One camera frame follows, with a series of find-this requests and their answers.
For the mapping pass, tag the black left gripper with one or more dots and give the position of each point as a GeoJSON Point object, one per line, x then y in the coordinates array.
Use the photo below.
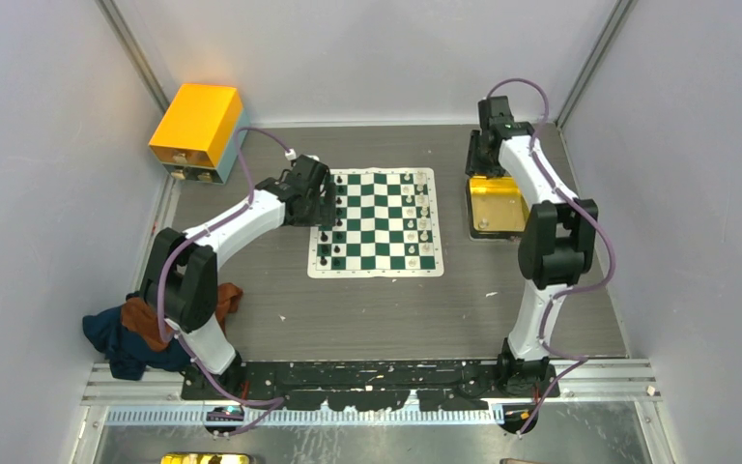
{"type": "Point", "coordinates": [324, 215]}

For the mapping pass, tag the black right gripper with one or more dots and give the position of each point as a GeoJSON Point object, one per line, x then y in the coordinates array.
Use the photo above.
{"type": "Point", "coordinates": [474, 164]}

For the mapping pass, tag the yellow transparent tray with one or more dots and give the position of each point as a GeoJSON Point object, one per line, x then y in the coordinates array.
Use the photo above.
{"type": "Point", "coordinates": [500, 201]}

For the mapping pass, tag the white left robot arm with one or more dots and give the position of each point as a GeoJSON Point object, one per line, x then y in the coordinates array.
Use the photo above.
{"type": "Point", "coordinates": [181, 277]}

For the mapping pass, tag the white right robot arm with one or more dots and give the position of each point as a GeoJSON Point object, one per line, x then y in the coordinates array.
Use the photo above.
{"type": "Point", "coordinates": [554, 252]}

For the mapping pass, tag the green white chess board mat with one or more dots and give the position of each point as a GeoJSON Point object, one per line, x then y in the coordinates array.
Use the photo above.
{"type": "Point", "coordinates": [374, 227]}

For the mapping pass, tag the yellow teal drawer box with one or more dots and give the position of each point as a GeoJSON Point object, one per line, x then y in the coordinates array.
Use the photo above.
{"type": "Point", "coordinates": [195, 139]}

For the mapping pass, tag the orange cloth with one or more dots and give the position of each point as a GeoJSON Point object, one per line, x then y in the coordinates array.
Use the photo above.
{"type": "Point", "coordinates": [139, 318]}

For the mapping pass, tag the dark blue cloth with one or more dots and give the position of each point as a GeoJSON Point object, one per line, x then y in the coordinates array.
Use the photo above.
{"type": "Point", "coordinates": [126, 352]}

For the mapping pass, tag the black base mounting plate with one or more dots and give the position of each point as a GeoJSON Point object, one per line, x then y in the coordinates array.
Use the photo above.
{"type": "Point", "coordinates": [436, 385]}

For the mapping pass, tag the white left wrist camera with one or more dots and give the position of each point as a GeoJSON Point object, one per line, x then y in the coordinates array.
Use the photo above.
{"type": "Point", "coordinates": [292, 156]}

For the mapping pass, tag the aluminium frame rail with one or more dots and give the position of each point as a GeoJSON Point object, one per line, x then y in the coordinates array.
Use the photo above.
{"type": "Point", "coordinates": [174, 398]}

